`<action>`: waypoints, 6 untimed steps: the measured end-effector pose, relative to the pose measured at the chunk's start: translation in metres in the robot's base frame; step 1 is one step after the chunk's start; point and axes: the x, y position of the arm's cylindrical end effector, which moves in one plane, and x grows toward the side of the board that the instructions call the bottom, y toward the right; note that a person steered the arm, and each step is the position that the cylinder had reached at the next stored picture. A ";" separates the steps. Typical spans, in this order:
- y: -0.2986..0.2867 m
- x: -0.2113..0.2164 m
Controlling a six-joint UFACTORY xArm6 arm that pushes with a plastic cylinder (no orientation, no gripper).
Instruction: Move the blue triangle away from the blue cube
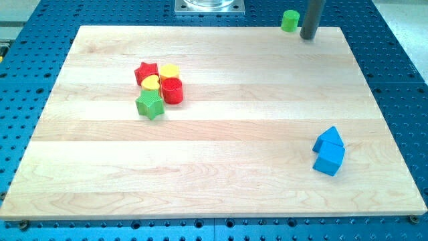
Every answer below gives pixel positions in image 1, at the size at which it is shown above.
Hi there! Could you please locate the blue triangle block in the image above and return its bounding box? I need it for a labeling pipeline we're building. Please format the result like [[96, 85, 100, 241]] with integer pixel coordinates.
[[312, 126, 344, 153]]

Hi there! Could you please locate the blue cube block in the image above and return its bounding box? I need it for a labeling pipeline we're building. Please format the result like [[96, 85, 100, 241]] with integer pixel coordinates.
[[312, 141, 345, 176]]

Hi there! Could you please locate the wooden board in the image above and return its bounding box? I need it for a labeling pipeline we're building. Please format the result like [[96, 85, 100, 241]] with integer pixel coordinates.
[[1, 25, 427, 220]]

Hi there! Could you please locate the red cylinder block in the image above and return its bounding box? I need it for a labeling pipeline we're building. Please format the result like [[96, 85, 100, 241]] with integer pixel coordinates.
[[162, 78, 183, 104]]

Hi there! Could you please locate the green star block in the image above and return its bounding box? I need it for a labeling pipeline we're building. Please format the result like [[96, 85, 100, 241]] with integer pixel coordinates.
[[135, 90, 165, 120]]

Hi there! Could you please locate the yellow hexagon block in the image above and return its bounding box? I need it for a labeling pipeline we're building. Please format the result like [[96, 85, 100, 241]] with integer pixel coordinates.
[[159, 64, 180, 81]]

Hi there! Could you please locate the yellow heart block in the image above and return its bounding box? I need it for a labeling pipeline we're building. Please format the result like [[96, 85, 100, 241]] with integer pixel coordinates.
[[141, 75, 161, 91]]

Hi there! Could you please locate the red star block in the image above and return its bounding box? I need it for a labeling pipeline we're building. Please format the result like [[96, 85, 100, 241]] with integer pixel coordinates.
[[134, 62, 158, 86]]

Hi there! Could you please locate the green cylinder block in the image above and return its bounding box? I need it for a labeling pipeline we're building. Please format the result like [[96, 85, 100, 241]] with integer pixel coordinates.
[[281, 9, 300, 32]]

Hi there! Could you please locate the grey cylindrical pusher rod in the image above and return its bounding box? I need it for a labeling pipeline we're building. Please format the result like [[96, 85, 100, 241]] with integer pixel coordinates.
[[300, 0, 326, 40]]

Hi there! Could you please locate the left board clamp screw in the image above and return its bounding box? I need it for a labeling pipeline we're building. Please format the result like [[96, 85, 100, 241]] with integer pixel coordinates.
[[17, 220, 29, 231]]

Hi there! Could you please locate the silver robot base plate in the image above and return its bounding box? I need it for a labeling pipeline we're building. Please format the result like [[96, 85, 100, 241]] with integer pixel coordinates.
[[174, 0, 245, 15]]

